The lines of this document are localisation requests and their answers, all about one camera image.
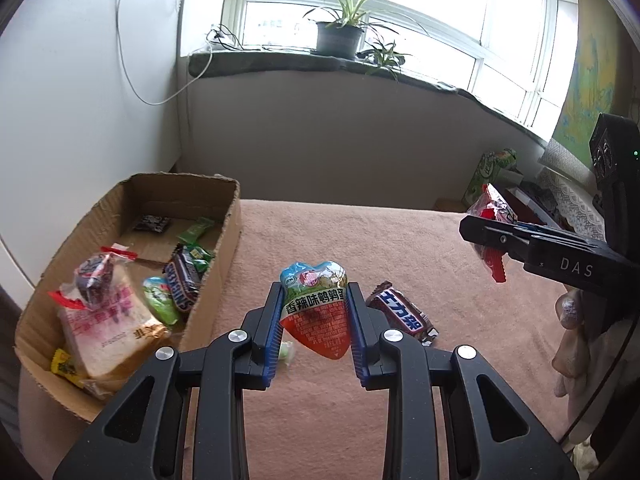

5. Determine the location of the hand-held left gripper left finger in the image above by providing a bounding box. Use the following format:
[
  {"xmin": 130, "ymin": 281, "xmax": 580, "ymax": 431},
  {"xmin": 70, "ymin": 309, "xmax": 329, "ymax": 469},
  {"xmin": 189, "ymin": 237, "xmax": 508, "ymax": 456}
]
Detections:
[{"xmin": 52, "ymin": 281, "xmax": 286, "ymax": 480}]

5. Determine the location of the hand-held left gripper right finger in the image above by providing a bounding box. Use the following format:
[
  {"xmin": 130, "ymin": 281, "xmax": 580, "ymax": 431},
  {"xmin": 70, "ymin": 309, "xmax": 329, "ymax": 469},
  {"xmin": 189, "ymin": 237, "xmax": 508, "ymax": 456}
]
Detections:
[{"xmin": 345, "ymin": 282, "xmax": 581, "ymax": 480}]

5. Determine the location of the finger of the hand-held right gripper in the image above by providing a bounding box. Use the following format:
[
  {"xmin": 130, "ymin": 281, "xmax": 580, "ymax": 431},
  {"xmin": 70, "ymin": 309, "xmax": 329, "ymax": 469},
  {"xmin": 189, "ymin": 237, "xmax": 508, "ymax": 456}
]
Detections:
[
  {"xmin": 514, "ymin": 220, "xmax": 607, "ymax": 245},
  {"xmin": 459, "ymin": 213, "xmax": 534, "ymax": 264}
]

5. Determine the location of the small red-edged dark cake packet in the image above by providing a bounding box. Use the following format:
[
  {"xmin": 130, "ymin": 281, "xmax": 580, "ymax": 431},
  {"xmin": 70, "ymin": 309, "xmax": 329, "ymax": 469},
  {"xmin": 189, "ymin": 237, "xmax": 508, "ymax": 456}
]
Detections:
[{"xmin": 467, "ymin": 183, "xmax": 518, "ymax": 284}]

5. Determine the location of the blue and red egg packet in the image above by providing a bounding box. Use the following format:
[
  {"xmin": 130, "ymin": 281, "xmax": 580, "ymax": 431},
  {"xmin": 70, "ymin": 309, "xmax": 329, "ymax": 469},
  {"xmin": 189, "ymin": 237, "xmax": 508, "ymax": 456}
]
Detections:
[{"xmin": 278, "ymin": 259, "xmax": 351, "ymax": 360}]

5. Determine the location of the cardboard box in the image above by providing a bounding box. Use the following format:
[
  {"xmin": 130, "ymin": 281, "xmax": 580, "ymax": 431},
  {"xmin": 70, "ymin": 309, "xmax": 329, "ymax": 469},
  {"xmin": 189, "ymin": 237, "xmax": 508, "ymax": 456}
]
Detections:
[{"xmin": 14, "ymin": 172, "xmax": 243, "ymax": 423}]

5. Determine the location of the brown chocolate bar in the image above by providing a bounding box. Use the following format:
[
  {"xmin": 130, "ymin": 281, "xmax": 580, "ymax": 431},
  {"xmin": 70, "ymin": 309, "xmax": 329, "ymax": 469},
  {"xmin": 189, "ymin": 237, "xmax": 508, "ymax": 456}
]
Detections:
[
  {"xmin": 366, "ymin": 281, "xmax": 440, "ymax": 347},
  {"xmin": 162, "ymin": 244, "xmax": 203, "ymax": 313}
]

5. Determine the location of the green and white packet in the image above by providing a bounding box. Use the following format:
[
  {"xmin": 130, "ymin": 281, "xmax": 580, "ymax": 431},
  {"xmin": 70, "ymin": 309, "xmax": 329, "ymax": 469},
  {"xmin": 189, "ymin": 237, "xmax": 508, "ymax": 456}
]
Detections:
[{"xmin": 142, "ymin": 275, "xmax": 182, "ymax": 328}]

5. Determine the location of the small green packet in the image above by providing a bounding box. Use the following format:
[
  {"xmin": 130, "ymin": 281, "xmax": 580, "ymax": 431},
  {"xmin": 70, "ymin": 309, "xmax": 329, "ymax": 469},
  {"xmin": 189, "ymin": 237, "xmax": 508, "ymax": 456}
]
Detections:
[{"xmin": 176, "ymin": 216, "xmax": 215, "ymax": 245}]

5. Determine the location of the black candy packet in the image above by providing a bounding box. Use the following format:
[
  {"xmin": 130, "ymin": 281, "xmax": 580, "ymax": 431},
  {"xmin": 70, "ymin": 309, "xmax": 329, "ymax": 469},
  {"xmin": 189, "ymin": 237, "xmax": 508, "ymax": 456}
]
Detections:
[{"xmin": 132, "ymin": 214, "xmax": 172, "ymax": 233}]

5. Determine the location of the large red-edged dark cake packet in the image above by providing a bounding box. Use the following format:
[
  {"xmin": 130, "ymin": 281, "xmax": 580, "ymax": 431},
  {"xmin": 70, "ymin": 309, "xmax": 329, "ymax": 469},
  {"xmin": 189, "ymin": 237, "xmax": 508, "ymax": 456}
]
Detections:
[{"xmin": 48, "ymin": 244, "xmax": 138, "ymax": 311}]

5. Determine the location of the yellow candy packet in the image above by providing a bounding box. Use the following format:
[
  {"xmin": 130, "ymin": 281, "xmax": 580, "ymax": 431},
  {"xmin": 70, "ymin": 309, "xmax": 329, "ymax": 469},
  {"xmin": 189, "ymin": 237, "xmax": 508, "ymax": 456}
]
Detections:
[{"xmin": 51, "ymin": 348, "xmax": 88, "ymax": 388}]

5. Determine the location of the person's right hand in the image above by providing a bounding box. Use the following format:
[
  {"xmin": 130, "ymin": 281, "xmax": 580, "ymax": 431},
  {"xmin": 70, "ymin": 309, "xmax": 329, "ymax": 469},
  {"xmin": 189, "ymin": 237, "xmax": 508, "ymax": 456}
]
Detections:
[{"xmin": 555, "ymin": 292, "xmax": 584, "ymax": 331}]

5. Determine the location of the white lace cloth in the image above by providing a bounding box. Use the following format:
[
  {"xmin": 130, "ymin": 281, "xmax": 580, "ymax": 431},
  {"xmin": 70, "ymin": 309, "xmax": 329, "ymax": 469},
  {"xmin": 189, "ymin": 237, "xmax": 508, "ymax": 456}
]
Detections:
[{"xmin": 537, "ymin": 137, "xmax": 608, "ymax": 241}]

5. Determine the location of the sliced bread packet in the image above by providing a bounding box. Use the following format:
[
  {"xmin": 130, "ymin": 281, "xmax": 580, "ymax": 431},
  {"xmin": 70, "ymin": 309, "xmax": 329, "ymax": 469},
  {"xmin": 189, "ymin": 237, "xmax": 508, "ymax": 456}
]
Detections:
[{"xmin": 57, "ymin": 260, "xmax": 168, "ymax": 401}]

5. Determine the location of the small spider plant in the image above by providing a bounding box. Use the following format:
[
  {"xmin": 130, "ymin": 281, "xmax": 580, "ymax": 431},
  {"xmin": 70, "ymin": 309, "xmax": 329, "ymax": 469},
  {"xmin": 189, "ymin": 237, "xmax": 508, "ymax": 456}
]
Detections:
[{"xmin": 357, "ymin": 40, "xmax": 413, "ymax": 82}]

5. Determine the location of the window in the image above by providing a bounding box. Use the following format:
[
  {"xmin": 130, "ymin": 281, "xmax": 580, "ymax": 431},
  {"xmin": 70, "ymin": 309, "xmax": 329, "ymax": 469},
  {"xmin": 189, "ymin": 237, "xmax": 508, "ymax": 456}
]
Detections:
[{"xmin": 215, "ymin": 0, "xmax": 581, "ymax": 131}]

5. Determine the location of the grey sill cloth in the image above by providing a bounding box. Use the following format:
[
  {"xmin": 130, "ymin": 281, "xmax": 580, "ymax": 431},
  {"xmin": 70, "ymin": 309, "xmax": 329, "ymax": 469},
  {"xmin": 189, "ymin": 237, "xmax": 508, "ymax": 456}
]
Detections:
[{"xmin": 188, "ymin": 50, "xmax": 546, "ymax": 147}]

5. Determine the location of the large spider plant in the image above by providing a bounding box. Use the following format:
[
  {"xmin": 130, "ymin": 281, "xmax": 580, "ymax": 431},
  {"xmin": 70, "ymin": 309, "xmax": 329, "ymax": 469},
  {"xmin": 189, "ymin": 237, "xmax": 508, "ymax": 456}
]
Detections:
[{"xmin": 302, "ymin": 0, "xmax": 431, "ymax": 37}]

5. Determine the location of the white cabinet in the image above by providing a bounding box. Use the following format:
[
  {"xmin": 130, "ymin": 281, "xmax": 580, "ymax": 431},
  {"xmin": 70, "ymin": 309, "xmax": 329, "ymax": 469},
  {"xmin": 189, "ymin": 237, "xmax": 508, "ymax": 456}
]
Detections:
[{"xmin": 0, "ymin": 0, "xmax": 183, "ymax": 306}]

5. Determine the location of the green box by wall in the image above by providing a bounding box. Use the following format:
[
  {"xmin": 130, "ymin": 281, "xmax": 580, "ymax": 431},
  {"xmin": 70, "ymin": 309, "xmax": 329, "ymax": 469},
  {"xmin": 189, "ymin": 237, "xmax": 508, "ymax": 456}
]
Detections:
[{"xmin": 464, "ymin": 148, "xmax": 519, "ymax": 206}]

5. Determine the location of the wall map poster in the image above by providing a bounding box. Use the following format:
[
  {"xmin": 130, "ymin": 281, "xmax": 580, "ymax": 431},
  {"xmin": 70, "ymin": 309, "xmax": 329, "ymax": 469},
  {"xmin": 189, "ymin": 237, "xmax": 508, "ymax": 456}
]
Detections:
[{"xmin": 555, "ymin": 0, "xmax": 640, "ymax": 161}]

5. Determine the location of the white cable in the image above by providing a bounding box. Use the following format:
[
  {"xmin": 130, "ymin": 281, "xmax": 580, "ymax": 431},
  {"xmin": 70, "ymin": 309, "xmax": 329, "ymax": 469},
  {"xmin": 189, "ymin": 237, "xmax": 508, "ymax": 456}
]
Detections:
[{"xmin": 117, "ymin": 0, "xmax": 214, "ymax": 107}]

